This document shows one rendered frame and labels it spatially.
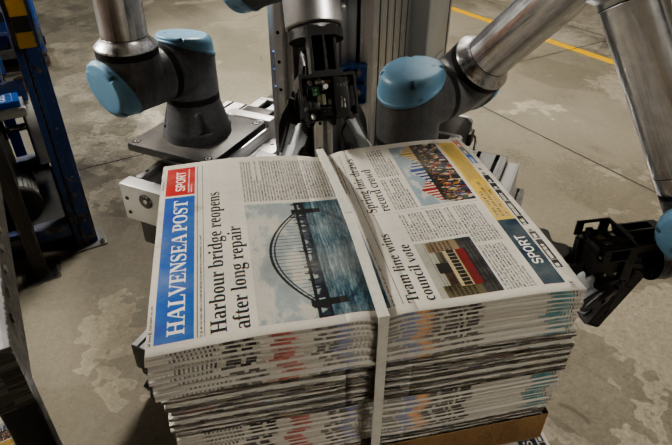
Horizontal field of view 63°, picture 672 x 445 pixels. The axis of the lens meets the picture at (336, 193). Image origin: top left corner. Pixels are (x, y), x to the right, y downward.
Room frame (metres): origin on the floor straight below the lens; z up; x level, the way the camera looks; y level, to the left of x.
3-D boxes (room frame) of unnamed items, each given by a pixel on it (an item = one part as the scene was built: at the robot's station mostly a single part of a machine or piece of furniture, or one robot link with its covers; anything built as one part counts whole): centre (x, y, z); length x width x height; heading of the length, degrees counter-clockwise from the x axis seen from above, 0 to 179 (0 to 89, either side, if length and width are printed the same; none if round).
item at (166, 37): (1.13, 0.32, 0.98); 0.13 x 0.12 x 0.14; 143
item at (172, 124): (1.14, 0.32, 0.87); 0.15 x 0.15 x 0.10
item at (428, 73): (0.93, -0.14, 0.98); 0.13 x 0.12 x 0.14; 131
